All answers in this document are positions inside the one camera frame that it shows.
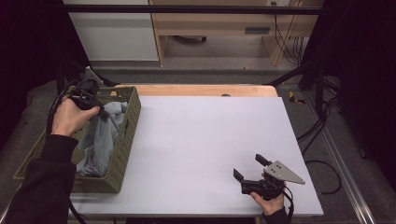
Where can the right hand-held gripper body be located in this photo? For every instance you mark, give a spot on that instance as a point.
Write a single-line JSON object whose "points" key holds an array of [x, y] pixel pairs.
{"points": [[271, 185]]}

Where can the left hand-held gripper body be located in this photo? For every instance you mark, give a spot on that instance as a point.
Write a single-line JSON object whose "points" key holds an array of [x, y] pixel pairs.
{"points": [[85, 95]]}

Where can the grey-blue cloth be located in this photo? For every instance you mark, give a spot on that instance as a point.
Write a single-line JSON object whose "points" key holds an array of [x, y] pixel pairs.
{"points": [[99, 143]]}

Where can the olive green woven basket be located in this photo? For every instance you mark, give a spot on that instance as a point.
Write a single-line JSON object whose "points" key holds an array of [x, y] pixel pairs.
{"points": [[120, 155]]}

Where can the person's right hand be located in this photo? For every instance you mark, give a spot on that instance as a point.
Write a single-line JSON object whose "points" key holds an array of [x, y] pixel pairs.
{"points": [[272, 205]]}

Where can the person's left hand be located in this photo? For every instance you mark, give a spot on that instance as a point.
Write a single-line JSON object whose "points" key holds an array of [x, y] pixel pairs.
{"points": [[68, 119]]}

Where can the white table cover sheet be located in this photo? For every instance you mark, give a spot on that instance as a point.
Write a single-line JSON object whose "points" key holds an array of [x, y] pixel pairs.
{"points": [[202, 149]]}

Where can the white cabinet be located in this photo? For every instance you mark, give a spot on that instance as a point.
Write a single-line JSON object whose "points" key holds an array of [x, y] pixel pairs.
{"points": [[115, 34]]}

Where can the yellow and black tool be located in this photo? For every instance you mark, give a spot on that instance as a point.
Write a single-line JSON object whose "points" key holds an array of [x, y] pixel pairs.
{"points": [[294, 98]]}

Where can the black curtain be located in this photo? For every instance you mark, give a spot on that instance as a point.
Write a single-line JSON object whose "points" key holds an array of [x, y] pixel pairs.
{"points": [[28, 56], [367, 77]]}

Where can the light wooden desk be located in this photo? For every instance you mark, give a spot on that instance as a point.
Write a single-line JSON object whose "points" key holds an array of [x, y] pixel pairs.
{"points": [[218, 23]]}

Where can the metal floor rail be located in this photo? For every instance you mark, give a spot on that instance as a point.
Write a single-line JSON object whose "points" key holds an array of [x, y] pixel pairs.
{"points": [[345, 174]]}

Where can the black horizontal frame bar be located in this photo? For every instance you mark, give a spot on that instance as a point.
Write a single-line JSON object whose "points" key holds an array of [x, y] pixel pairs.
{"points": [[186, 9]]}

